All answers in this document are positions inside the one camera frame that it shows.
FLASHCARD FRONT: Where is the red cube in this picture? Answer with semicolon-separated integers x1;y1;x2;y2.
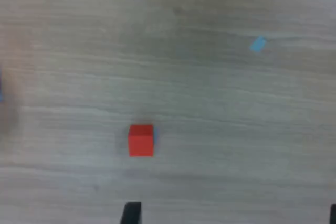
128;124;155;157

